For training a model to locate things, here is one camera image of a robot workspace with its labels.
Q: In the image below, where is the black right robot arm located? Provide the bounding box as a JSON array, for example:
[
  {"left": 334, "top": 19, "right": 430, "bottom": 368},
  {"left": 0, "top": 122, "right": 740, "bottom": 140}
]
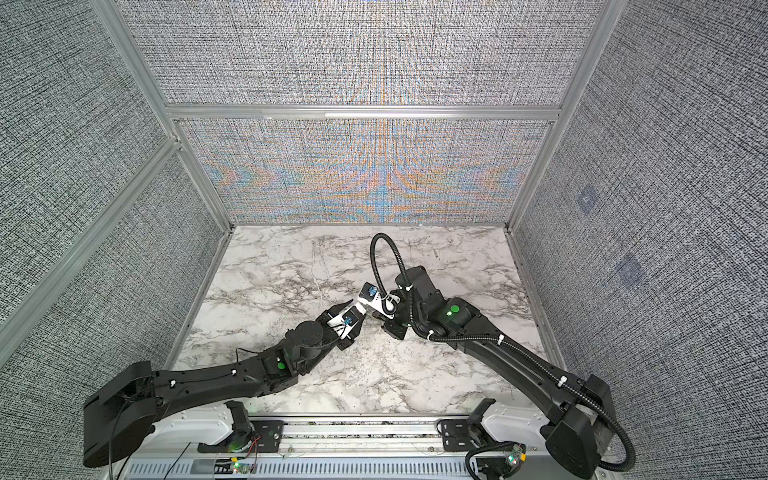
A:
[{"left": 362, "top": 266, "right": 637, "bottom": 479}]

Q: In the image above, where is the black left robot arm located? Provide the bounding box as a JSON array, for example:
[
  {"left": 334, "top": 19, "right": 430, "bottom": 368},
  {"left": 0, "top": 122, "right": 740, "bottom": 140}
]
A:
[{"left": 83, "top": 301, "right": 366, "bottom": 468}]

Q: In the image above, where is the aluminium horizontal back bar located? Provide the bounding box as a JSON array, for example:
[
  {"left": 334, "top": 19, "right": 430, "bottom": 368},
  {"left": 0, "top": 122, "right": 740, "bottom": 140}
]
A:
[{"left": 165, "top": 104, "right": 561, "bottom": 122}]

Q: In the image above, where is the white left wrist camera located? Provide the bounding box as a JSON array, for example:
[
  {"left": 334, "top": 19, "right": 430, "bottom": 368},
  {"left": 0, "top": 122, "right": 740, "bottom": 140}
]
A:
[{"left": 338, "top": 307, "right": 365, "bottom": 338}]

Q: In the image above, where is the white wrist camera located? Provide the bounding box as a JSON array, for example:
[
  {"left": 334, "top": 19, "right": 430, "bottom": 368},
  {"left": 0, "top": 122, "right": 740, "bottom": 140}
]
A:
[
  {"left": 358, "top": 282, "right": 400, "bottom": 319},
  {"left": 338, "top": 307, "right": 365, "bottom": 338}
]

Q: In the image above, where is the black corrugated cable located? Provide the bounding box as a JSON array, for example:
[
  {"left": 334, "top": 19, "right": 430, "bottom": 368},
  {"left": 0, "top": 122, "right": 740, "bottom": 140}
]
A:
[{"left": 369, "top": 232, "right": 415, "bottom": 301}]

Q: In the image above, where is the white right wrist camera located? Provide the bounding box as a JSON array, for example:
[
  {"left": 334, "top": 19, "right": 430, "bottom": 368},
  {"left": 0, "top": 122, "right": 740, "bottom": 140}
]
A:
[{"left": 358, "top": 282, "right": 400, "bottom": 319}]

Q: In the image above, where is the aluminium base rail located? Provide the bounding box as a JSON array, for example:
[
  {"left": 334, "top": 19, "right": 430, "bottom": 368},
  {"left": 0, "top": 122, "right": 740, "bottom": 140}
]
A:
[{"left": 114, "top": 410, "right": 571, "bottom": 479}]

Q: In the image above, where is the aluminium left wall bar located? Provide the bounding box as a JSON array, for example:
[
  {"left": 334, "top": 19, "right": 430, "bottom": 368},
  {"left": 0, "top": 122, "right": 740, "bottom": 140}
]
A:
[{"left": 1, "top": 138, "right": 180, "bottom": 363}]

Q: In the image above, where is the aluminium corner post right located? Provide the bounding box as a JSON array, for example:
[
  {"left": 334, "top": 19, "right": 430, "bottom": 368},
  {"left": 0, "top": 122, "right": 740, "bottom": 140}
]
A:
[{"left": 505, "top": 0, "right": 628, "bottom": 233}]

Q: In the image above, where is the aluminium corner post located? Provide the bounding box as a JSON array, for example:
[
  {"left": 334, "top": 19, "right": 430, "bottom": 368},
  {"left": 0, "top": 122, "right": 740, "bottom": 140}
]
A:
[
  {"left": 90, "top": 1, "right": 234, "bottom": 232},
  {"left": 505, "top": 0, "right": 628, "bottom": 233}
]

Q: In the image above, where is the aluminium corner post left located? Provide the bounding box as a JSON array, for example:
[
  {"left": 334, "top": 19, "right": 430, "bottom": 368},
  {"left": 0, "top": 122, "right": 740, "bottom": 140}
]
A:
[{"left": 90, "top": 1, "right": 234, "bottom": 232}]

